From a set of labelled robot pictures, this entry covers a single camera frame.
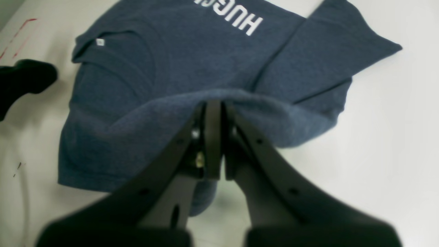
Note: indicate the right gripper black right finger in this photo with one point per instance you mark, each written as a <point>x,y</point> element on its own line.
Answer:
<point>286,209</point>

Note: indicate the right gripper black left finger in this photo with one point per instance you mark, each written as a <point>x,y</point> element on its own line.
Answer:
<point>152,209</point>

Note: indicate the dark blue printed T-shirt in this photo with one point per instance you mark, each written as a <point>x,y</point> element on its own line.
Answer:
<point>146,64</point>

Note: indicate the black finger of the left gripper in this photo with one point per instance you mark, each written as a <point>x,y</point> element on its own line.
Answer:
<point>25,76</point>

